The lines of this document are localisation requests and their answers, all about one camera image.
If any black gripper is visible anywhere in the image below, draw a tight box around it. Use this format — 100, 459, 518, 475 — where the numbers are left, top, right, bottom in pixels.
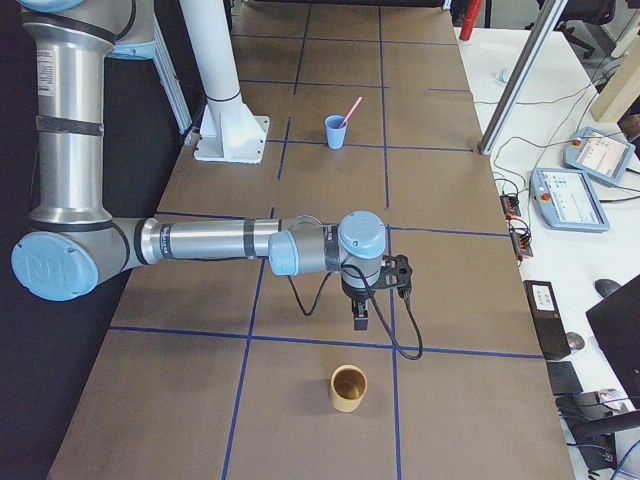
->
341, 277, 372, 331

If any orange black connector board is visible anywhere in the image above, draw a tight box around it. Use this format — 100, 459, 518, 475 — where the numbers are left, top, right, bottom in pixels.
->
499, 193, 521, 219

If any red cylinder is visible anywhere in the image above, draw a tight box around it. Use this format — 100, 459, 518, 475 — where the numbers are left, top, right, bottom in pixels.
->
459, 0, 484, 41

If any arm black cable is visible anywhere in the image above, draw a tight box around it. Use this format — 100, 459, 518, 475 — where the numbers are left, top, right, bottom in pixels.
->
287, 264, 424, 361

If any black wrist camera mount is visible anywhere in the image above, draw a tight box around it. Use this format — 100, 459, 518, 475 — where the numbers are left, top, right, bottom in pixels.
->
376, 254, 413, 300

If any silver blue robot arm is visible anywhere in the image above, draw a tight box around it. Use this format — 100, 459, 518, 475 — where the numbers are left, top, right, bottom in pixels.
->
11, 1, 396, 330

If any black box with label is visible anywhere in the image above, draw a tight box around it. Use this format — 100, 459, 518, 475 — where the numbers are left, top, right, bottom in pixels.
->
523, 280, 571, 360

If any aluminium frame post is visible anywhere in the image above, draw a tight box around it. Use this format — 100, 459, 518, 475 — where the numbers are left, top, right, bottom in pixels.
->
478, 0, 567, 156

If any black monitor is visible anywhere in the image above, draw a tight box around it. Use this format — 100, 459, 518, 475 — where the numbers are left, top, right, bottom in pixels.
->
586, 276, 639, 408

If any teach pendant tablet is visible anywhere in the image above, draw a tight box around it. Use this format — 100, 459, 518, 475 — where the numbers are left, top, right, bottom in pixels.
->
563, 127, 635, 186
530, 168, 610, 233

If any blue plastic cup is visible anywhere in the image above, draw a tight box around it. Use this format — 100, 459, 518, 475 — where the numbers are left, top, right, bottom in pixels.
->
325, 115, 348, 150

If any white pillar with base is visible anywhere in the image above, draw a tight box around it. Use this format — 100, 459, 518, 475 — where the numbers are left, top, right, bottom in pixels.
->
180, 0, 270, 164

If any near teach pendant tablet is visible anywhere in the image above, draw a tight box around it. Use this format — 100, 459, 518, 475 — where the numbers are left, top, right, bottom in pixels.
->
530, 168, 610, 233

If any bamboo wooden cup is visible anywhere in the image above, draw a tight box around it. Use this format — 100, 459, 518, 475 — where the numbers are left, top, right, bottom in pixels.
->
329, 364, 368, 413

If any far teach pendant tablet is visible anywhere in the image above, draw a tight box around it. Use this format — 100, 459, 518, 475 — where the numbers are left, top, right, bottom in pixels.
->
563, 127, 635, 186

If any black computer mouse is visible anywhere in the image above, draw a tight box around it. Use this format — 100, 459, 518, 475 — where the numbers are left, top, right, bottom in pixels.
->
594, 278, 621, 298

